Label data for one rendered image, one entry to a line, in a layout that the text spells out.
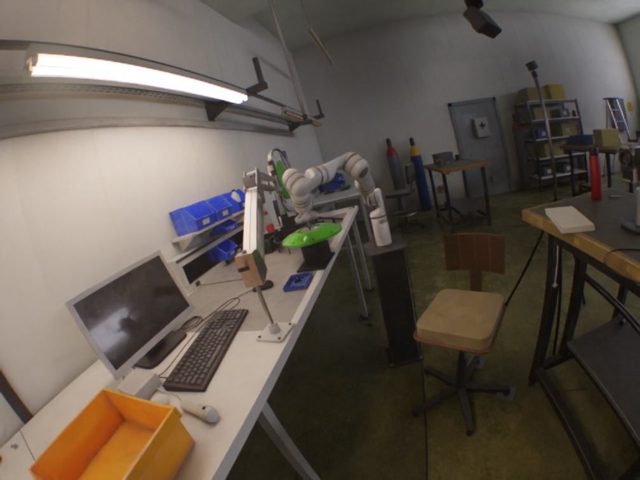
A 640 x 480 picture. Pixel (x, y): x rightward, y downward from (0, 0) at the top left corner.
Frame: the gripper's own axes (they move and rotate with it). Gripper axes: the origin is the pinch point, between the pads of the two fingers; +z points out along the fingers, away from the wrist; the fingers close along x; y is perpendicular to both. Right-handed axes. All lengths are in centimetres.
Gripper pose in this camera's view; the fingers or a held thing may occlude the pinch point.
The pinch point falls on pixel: (310, 228)
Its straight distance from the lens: 120.4
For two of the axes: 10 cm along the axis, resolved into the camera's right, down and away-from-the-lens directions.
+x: -9.6, 2.8, -0.2
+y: -2.7, -9.0, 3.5
